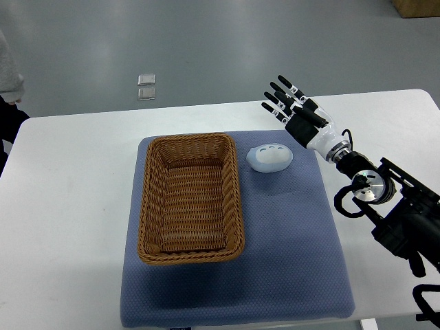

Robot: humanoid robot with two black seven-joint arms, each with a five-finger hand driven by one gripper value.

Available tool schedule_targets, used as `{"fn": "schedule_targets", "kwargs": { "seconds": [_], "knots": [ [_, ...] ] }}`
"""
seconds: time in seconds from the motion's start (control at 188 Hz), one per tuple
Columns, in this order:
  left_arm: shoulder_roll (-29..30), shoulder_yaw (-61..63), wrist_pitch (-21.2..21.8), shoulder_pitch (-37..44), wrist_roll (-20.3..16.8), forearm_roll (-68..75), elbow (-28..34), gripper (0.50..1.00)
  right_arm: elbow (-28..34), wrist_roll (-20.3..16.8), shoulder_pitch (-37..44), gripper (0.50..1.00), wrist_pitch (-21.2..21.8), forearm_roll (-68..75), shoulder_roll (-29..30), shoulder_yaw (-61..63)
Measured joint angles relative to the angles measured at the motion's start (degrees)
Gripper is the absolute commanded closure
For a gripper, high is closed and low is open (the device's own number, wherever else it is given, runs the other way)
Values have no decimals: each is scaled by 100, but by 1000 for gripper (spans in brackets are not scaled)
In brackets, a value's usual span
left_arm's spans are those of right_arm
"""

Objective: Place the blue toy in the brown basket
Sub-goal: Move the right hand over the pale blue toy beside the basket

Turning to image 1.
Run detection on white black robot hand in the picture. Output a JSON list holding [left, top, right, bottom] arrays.
[[261, 75, 351, 160]]

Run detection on blue white plush toy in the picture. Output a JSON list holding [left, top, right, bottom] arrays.
[[246, 143, 293, 173]]

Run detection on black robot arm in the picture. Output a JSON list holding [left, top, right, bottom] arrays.
[[261, 76, 439, 278]]

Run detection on brown wicker basket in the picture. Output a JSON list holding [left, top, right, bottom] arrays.
[[137, 133, 245, 265]]

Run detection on upper metal floor plate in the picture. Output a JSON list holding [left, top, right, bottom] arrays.
[[137, 74, 155, 86]]

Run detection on metal floor plate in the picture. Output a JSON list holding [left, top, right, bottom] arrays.
[[137, 87, 156, 100], [137, 74, 155, 86]]

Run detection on lower metal floor plate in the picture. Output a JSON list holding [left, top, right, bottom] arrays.
[[137, 87, 156, 100]]

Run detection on cardboard box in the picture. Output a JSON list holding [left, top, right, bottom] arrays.
[[391, 0, 440, 19]]

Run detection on blue quilted mat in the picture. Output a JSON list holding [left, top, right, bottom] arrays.
[[120, 131, 355, 328]]

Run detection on person in grey sleeve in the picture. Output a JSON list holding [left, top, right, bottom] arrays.
[[1, 32, 30, 173]]

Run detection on black cable loop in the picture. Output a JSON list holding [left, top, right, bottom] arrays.
[[333, 186, 367, 217]]

